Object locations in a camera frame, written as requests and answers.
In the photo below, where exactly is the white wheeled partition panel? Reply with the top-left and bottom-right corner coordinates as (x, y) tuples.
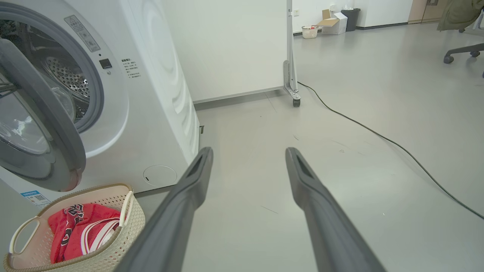
(161, 0), (302, 108)

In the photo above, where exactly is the brown wooden door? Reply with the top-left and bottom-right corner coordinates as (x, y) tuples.
(408, 0), (450, 24)

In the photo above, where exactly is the black trash bin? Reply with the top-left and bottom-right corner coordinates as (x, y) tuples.
(341, 8), (361, 32)

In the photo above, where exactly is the red printed garment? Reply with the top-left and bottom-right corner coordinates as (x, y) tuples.
(48, 203), (125, 264)

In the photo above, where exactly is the cream perforated laundry basket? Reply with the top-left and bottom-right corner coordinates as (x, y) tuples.
(3, 184), (146, 272)

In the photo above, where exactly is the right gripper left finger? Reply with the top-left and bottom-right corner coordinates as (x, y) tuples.
(113, 147), (214, 272)

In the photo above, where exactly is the blue energy label sticker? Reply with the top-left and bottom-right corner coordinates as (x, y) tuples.
(21, 190), (51, 209)

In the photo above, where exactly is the round glass washing machine door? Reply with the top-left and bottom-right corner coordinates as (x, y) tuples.
(0, 38), (87, 192)

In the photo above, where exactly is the white washing machine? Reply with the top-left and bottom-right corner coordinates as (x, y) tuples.
(0, 0), (201, 210)

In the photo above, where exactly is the grey office chair base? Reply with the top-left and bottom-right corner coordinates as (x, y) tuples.
(443, 42), (484, 64)

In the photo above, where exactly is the grey warning label sticker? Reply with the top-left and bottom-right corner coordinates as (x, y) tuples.
(64, 15), (101, 53)

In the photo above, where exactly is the open white cardboard box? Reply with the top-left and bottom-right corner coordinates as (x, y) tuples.
(317, 9), (348, 36)

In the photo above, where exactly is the long black floor cable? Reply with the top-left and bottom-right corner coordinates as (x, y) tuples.
(298, 81), (484, 220)

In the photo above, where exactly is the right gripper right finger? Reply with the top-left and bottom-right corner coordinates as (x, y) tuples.
(285, 147), (387, 272)

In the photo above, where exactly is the olive green coat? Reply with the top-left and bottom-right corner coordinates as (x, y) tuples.
(437, 0), (484, 32)

